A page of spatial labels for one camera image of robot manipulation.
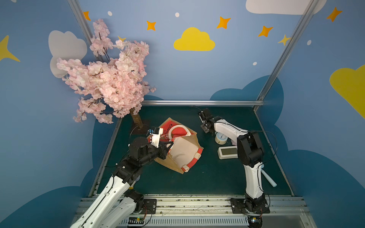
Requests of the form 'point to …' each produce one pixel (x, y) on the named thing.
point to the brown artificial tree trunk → (137, 119)
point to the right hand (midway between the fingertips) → (211, 123)
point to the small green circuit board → (136, 220)
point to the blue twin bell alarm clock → (220, 138)
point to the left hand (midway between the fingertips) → (172, 140)
